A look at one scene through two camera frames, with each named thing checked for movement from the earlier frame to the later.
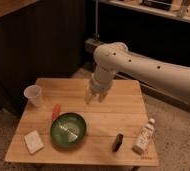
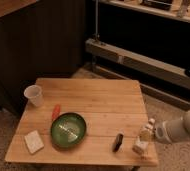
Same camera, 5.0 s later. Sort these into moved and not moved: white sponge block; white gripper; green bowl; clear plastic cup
Moved: white gripper
Not moved: clear plastic cup; green bowl; white sponge block
